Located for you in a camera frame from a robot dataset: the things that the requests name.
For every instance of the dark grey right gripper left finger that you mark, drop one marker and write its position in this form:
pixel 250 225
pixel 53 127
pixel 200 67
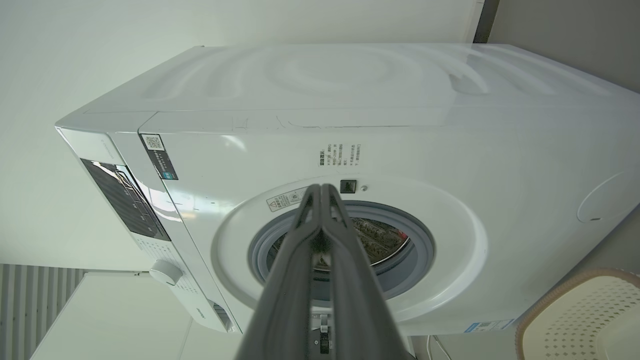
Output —
pixel 285 300

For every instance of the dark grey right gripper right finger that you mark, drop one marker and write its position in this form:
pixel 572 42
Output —
pixel 357 300

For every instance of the red white-striped lettered garment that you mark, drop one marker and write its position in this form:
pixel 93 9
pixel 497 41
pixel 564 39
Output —
pixel 401 235

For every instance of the white washing machine dial knob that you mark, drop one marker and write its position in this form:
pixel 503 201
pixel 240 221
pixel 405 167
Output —
pixel 165 272

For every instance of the black appliance display panel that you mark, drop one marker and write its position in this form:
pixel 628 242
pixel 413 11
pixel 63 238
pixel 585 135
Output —
pixel 125 200

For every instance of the grey rubber door gasket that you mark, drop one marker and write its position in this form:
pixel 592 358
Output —
pixel 421 262

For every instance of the warning label sticker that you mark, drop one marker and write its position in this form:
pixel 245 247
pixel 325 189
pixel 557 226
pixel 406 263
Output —
pixel 286 200

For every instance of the black door lock socket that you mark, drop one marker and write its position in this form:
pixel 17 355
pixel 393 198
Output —
pixel 348 186

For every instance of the blue energy label sticker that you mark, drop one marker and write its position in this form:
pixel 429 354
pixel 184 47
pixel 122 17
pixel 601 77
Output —
pixel 487 326

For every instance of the white cabinet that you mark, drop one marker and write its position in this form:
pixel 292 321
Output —
pixel 110 320

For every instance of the black QR code sticker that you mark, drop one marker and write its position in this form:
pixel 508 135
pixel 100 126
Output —
pixel 160 156

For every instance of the white front-load washing machine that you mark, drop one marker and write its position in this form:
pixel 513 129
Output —
pixel 475 145

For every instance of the grey slatted panel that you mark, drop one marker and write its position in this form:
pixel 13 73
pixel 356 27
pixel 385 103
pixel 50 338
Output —
pixel 30 305

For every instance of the round white filter cover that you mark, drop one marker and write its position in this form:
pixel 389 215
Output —
pixel 600 200

